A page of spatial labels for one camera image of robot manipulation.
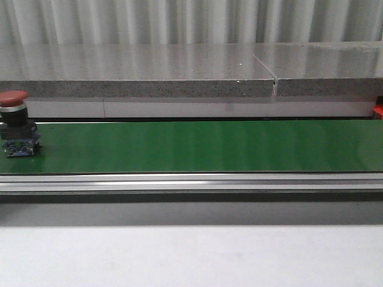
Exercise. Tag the red mushroom push button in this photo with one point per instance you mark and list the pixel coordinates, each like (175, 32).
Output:
(19, 134)

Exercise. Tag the green conveyor belt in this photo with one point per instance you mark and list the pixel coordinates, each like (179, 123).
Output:
(205, 146)

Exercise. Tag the grey stone slab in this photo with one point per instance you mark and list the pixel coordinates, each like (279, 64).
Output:
(260, 71)

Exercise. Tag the red plastic part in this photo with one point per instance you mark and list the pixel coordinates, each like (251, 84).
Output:
(378, 109)

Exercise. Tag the white curtain backdrop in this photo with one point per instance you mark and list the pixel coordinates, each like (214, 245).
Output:
(189, 22)

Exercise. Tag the aluminium conveyor side rail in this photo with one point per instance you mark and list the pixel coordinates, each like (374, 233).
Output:
(189, 183)

